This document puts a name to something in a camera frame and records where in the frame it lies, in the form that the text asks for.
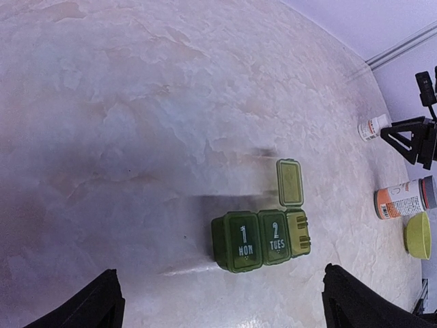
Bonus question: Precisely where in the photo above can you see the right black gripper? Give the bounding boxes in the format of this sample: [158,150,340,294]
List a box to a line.
[380,116,436,170]

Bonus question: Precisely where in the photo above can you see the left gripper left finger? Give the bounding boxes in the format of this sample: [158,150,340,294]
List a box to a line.
[28,269,125,327]

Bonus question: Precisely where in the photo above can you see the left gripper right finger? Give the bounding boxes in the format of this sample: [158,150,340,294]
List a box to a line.
[322,263,436,327]

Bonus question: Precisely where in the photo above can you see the right aluminium frame post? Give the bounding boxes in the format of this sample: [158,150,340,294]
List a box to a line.
[365,21,437,71]

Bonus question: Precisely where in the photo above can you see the lime green bowl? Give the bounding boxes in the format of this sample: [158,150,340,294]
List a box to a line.
[404,212,432,260]

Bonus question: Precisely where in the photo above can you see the orange pill bottle grey cap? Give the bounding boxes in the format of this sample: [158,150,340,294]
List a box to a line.
[373,176,436,219]

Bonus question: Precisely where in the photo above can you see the small white pill bottle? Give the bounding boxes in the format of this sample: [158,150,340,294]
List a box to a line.
[358,114,391,141]

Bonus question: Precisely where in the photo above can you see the green weekly pill organizer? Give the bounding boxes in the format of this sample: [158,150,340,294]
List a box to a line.
[211,159,311,273]

